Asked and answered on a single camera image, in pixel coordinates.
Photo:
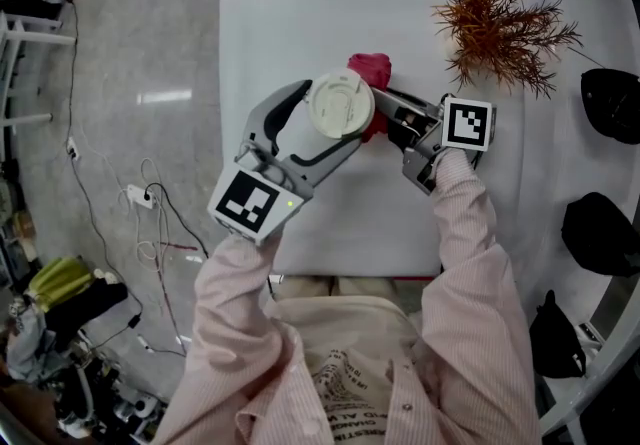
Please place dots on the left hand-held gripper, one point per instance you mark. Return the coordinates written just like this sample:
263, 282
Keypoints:
245, 203

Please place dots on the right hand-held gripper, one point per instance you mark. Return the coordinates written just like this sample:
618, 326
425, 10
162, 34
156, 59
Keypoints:
467, 123

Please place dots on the red cloth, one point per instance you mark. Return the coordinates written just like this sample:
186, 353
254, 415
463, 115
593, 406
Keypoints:
372, 68

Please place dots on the white lidded paper cup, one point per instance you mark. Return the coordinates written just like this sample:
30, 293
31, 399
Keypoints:
340, 105

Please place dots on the person's left forearm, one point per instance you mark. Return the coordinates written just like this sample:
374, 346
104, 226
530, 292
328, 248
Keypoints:
235, 283

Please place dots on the person's right forearm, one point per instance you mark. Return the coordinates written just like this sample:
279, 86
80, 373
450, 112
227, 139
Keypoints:
465, 218

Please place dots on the white table with dark legs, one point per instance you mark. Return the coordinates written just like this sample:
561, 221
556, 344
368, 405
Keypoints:
360, 223

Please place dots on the dried orange potted plant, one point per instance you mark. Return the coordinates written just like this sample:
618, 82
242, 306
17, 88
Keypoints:
495, 28

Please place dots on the person's legs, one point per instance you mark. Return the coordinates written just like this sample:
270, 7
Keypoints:
340, 288

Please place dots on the black cap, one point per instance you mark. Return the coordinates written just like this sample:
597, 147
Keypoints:
555, 343
600, 238
615, 108

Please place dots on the small white power strip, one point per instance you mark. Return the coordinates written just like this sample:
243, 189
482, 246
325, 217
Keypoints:
73, 149

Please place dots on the black power adaptor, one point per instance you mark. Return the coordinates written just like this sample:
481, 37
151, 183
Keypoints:
135, 321

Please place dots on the person's torso in pink shirt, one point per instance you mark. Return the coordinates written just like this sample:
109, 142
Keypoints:
280, 383

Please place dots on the slim white power strip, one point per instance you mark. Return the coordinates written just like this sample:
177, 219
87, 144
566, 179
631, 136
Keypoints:
145, 344

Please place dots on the yellow-green fabric bundle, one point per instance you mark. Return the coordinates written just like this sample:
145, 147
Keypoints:
60, 280

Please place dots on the white side table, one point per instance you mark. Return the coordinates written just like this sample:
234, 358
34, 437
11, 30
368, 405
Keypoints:
30, 35

